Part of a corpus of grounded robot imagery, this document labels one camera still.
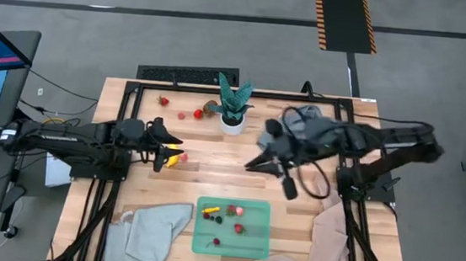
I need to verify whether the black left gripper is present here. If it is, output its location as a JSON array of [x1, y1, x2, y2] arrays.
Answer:
[[140, 116, 188, 165]]

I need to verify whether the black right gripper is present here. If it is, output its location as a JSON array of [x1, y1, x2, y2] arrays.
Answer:
[[244, 116, 328, 181]]

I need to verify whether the brown toy fruit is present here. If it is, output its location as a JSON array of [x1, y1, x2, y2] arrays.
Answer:
[[201, 99, 220, 119]]

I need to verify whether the teal plant in white pot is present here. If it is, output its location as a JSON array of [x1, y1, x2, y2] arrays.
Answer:
[[206, 71, 258, 138]]

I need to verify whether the grey-blue crumpled cloth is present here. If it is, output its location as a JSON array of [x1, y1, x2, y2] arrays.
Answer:
[[255, 100, 340, 157]]

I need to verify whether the green translucent plastic container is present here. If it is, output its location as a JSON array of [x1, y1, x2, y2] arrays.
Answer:
[[190, 194, 275, 261]]

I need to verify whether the light grey towel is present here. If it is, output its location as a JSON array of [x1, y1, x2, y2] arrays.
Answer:
[[102, 196, 196, 261]]

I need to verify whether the beige pink cloth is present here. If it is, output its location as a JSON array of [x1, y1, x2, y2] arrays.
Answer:
[[251, 166, 357, 261]]

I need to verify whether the white box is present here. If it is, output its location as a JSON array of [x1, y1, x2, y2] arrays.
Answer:
[[43, 151, 75, 190]]

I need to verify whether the black orange striped mat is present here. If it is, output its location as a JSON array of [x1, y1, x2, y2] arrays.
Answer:
[[308, 0, 383, 56]]

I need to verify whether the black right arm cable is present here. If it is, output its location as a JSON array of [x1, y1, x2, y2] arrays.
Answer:
[[273, 104, 340, 201]]

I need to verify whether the black aluminium rig frame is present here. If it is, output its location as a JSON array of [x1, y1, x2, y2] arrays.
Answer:
[[50, 60, 426, 261]]

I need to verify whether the yellow coiled cable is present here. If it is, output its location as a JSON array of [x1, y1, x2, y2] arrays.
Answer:
[[41, 115, 67, 128]]

